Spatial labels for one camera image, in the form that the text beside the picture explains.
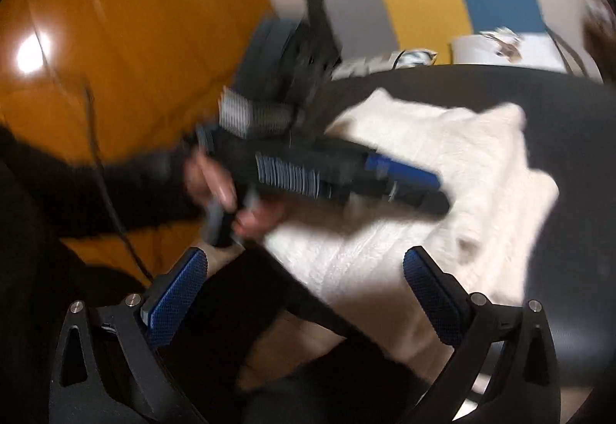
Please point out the dark leather round ottoman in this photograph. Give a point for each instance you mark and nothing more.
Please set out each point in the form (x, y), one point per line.
(577, 164)

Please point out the white deer print pillow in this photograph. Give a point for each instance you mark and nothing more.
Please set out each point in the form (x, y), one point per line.
(529, 51)

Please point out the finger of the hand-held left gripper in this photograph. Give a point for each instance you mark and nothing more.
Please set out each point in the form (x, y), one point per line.
(409, 171)
(423, 202)

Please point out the person's left hand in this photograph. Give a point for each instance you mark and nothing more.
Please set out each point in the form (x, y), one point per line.
(202, 178)

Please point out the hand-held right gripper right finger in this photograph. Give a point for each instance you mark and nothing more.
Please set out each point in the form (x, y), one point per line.
(433, 303)

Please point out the triangle pattern pillow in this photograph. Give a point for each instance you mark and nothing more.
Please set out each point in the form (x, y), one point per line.
(380, 63)

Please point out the white knit sweater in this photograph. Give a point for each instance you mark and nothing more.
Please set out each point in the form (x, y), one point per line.
(433, 140)

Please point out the person's left forearm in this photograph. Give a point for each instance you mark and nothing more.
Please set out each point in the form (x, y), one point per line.
(96, 193)

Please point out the grey yellow blue sofa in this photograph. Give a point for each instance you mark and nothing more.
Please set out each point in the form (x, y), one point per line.
(418, 0)

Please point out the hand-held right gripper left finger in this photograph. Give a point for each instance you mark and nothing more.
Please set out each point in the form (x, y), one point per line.
(178, 299)

